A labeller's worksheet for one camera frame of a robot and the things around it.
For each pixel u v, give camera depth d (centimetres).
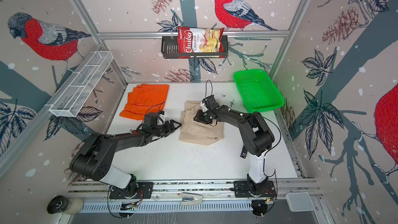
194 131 90
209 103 78
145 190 73
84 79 81
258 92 115
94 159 45
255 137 50
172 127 82
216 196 73
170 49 95
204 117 83
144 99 110
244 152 83
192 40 88
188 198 70
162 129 80
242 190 73
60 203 62
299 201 70
